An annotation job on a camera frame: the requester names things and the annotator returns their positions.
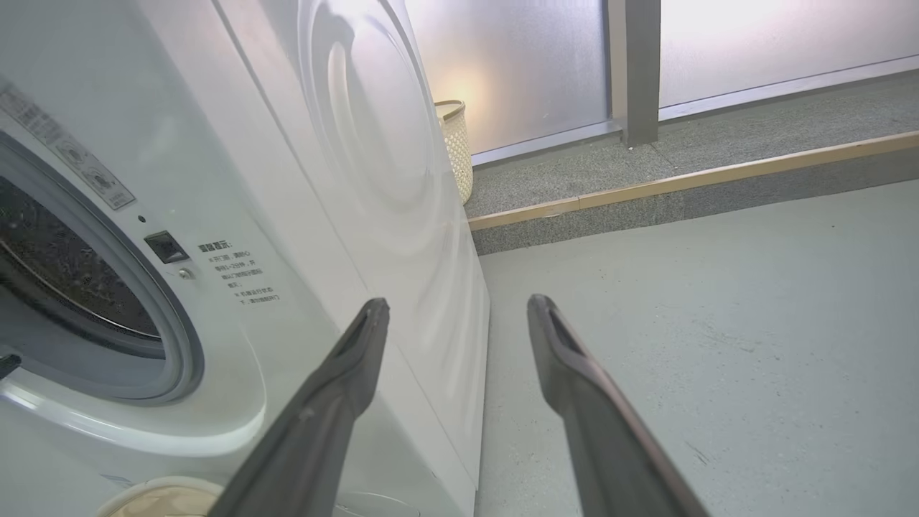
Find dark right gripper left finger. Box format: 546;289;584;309
208;298;391;517

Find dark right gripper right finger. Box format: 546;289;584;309
526;293;712;517

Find cream fabric laundry basket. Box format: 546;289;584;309
93;475;230;517

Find white front-load washing machine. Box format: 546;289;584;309
0;0;493;517

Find steel washer drum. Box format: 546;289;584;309
0;176;162;340

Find cream woven hamper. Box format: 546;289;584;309
433;100;475;206

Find grey warning icon sticker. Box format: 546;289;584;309
0;79;137;212

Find grey metal window post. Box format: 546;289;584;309
607;0;662;148

